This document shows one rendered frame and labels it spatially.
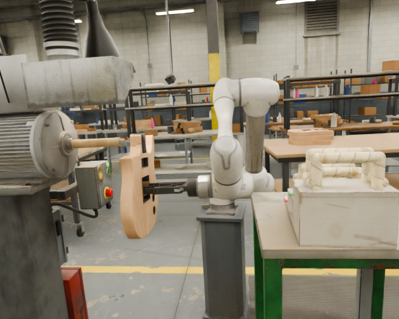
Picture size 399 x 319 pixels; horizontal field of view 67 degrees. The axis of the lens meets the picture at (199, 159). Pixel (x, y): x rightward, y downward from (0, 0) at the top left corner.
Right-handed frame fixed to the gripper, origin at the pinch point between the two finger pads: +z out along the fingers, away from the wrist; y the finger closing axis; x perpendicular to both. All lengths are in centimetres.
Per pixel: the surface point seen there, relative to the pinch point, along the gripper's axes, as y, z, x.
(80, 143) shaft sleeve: -9.1, 21.4, 18.9
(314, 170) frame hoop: -24, -58, 8
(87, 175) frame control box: 13.3, 31.1, 4.6
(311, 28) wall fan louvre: 1051, -331, 396
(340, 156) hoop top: -25, -65, 11
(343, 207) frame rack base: -25, -66, -4
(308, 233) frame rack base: -23, -56, -11
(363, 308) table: 29, -92, -65
